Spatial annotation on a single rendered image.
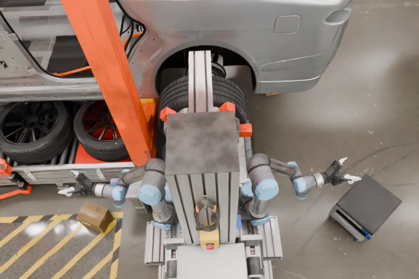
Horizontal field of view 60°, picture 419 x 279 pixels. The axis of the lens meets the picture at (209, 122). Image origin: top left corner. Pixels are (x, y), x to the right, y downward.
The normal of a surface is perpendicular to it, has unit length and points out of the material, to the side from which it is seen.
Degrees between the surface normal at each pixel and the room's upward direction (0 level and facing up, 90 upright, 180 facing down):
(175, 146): 0
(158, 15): 81
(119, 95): 90
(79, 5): 90
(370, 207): 0
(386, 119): 0
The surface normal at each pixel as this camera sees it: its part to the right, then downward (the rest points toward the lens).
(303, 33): 0.02, 0.82
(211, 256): -0.04, -0.57
